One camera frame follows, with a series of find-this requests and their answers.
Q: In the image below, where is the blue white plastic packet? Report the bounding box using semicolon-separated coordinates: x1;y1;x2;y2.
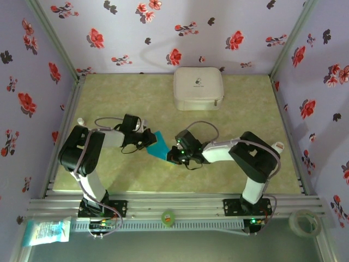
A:
21;217;72;248

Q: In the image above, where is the grey slotted cable duct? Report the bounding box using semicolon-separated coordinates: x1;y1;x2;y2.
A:
70;219;245;233

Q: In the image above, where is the aluminium corner post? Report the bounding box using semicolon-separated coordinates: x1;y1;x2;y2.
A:
268;0;320;82
25;0;85;85

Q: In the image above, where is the white zipped fabric case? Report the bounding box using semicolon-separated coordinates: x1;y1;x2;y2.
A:
173;67;225;111

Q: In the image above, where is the aluminium front mounting rail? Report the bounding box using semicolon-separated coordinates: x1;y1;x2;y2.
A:
26;193;328;219

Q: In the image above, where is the blue square paper sheet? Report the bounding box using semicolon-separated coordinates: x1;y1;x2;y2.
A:
146;130;175;164

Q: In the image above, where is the aluminium lower frame bar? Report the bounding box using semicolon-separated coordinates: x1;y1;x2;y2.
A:
315;218;339;262
9;218;36;262

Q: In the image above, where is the white bottle with red label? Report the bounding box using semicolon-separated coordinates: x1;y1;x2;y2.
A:
269;141;285;154

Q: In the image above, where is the clear adhesive tape roll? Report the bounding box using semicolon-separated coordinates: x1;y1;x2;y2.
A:
288;209;322;237

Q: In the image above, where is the aluminium side rail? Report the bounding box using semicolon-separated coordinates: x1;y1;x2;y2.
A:
269;76;314;196
39;78;87;199

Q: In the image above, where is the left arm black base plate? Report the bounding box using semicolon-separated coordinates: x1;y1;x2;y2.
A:
78;200;128;218

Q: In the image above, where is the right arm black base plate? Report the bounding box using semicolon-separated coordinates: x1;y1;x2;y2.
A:
222;198;273;216

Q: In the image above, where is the green round lidded cup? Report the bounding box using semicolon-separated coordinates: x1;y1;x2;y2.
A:
161;209;176;227

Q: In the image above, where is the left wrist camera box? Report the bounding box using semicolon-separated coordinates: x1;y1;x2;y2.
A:
133;118;150;134

